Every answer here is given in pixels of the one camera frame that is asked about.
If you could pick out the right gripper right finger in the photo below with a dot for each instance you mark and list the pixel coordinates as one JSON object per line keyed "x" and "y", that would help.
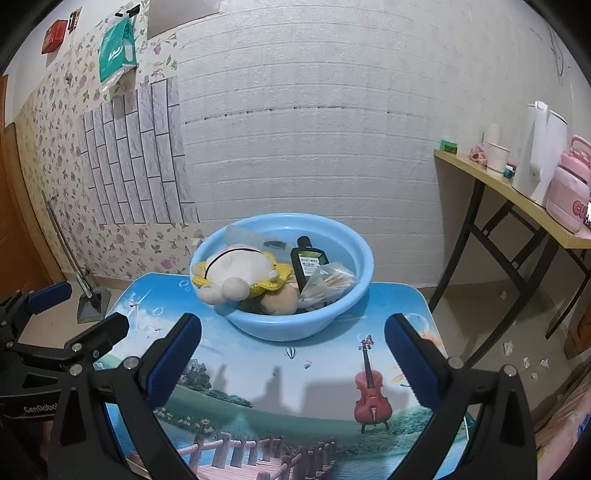
{"x": 502, "y": 445}

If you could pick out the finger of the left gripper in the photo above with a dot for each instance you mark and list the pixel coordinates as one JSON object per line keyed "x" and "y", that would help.
{"x": 21, "y": 306}
{"x": 88, "y": 346}

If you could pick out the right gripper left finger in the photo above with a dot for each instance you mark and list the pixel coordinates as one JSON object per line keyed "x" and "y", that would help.
{"x": 137, "y": 386}

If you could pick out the white plush with yellow net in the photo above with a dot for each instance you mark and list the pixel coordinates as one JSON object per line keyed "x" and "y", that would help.
{"x": 238, "y": 272}

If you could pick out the beige plush toy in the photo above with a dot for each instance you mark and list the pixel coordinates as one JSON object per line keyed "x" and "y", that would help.
{"x": 280, "y": 302}

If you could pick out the long clear plastic case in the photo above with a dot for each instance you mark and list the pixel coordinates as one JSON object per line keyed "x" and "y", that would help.
{"x": 237, "y": 235}

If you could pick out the black lotion bottle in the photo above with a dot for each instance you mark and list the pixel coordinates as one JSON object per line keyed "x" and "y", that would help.
{"x": 306, "y": 259}

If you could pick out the clear box of toothpicks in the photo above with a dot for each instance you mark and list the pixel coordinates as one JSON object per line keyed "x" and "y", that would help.
{"x": 326, "y": 285}

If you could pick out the wooden door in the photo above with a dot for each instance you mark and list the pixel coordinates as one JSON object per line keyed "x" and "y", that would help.
{"x": 27, "y": 263}

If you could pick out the wooden side table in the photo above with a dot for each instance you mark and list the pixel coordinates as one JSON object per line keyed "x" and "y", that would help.
{"x": 520, "y": 237}

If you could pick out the blue plastic basin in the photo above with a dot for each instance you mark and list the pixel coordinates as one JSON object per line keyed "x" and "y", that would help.
{"x": 341, "y": 244}

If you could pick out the pink lunch jar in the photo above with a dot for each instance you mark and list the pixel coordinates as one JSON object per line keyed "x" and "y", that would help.
{"x": 569, "y": 189}

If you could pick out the teal hanging bag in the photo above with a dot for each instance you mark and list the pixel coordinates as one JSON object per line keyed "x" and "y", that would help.
{"x": 117, "y": 53}

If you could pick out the white cup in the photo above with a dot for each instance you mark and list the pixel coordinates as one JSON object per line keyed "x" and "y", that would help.
{"x": 497, "y": 157}

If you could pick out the green small box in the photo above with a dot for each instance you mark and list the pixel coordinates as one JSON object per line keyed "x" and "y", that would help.
{"x": 448, "y": 146}

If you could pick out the white kettle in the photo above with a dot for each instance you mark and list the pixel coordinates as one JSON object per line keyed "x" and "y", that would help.
{"x": 544, "y": 138}

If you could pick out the dustpan with handle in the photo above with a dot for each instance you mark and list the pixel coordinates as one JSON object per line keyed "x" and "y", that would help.
{"x": 94, "y": 300}

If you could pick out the red wall box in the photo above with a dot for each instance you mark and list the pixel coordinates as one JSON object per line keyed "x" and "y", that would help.
{"x": 54, "y": 36}

